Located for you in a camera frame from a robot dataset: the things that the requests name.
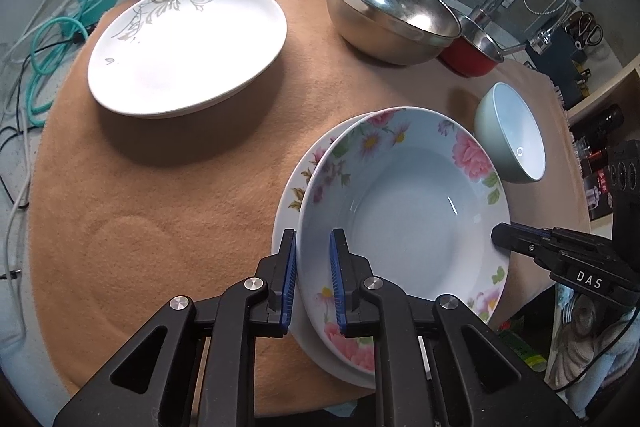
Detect white plate with floral rim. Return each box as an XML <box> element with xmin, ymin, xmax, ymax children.
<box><xmin>271</xmin><ymin>114</ymin><xmax>377</xmax><ymax>389</ymax></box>

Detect dark bottle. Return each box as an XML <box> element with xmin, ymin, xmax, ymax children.
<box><xmin>589</xmin><ymin>104</ymin><xmax>626</xmax><ymax>144</ymax></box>

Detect white cable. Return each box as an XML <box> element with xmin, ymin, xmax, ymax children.
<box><xmin>0</xmin><ymin>0</ymin><xmax>73</xmax><ymax>280</ymax></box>

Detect dark blue utensil holder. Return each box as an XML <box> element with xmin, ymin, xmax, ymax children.
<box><xmin>530</xmin><ymin>26</ymin><xmax>587</xmax><ymax>104</ymax></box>

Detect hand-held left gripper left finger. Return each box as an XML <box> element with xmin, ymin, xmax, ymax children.
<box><xmin>52</xmin><ymin>228</ymin><xmax>301</xmax><ymax>427</ymax></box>

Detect black scissors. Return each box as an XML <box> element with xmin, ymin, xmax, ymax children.
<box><xmin>564</xmin><ymin>10</ymin><xmax>605</xmax><ymax>51</ymax></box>

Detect pale green bowl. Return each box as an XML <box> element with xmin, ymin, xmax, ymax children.
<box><xmin>473</xmin><ymin>82</ymin><xmax>547</xmax><ymax>184</ymax></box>

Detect teal cable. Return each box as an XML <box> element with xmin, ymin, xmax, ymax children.
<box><xmin>24</xmin><ymin>0</ymin><xmax>127</xmax><ymax>128</ymax></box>

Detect large steel bowl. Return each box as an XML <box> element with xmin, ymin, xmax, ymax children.
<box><xmin>326</xmin><ymin>0</ymin><xmax>462</xmax><ymax>68</ymax></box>

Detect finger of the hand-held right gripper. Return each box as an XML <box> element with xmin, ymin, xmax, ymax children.
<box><xmin>491</xmin><ymin>222</ymin><xmax>563</xmax><ymax>270</ymax></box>

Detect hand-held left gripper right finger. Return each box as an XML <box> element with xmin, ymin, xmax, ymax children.
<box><xmin>327</xmin><ymin>228</ymin><xmax>583</xmax><ymax>427</ymax></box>

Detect red bowl with steel inside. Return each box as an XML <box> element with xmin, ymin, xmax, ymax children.
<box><xmin>439</xmin><ymin>14</ymin><xmax>504</xmax><ymax>78</ymax></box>

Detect deep plate with pink flowers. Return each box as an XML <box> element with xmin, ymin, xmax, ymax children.
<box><xmin>299</xmin><ymin>107</ymin><xmax>512</xmax><ymax>376</ymax></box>

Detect wooden shelf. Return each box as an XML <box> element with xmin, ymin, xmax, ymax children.
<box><xmin>569</xmin><ymin>57</ymin><xmax>640</xmax><ymax>128</ymax></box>

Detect person's right forearm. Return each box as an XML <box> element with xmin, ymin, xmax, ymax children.
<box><xmin>544</xmin><ymin>287</ymin><xmax>637</xmax><ymax>414</ymax></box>

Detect white plate with grey leaves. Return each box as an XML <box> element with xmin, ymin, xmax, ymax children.
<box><xmin>87</xmin><ymin>0</ymin><xmax>289</xmax><ymax>116</ymax></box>

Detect tan felt mat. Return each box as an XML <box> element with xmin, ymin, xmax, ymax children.
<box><xmin>27</xmin><ymin>0</ymin><xmax>593</xmax><ymax>413</ymax></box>

